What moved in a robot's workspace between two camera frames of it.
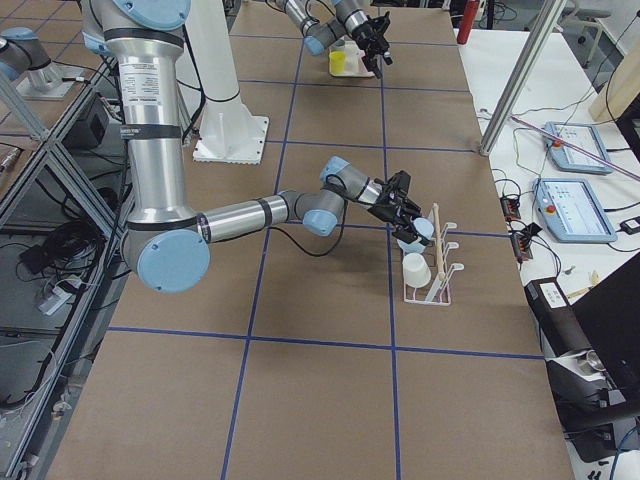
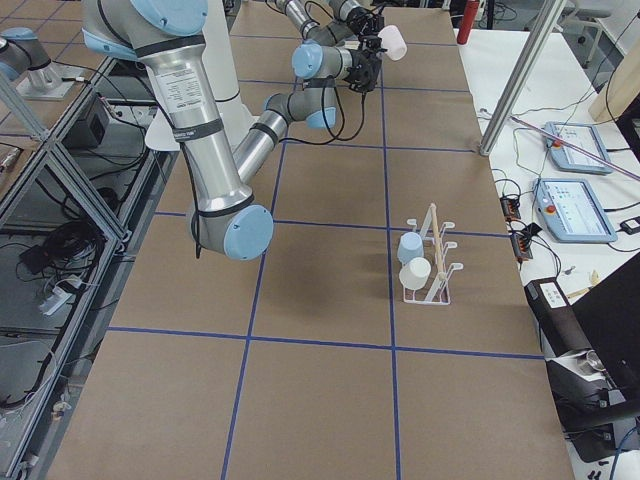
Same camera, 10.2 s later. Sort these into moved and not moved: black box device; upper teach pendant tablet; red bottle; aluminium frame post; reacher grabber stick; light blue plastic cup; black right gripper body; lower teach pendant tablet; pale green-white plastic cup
Moved: black right gripper body; light blue plastic cup; pale green-white plastic cup
Not moved: lower teach pendant tablet; black box device; red bottle; reacher grabber stick; aluminium frame post; upper teach pendant tablet
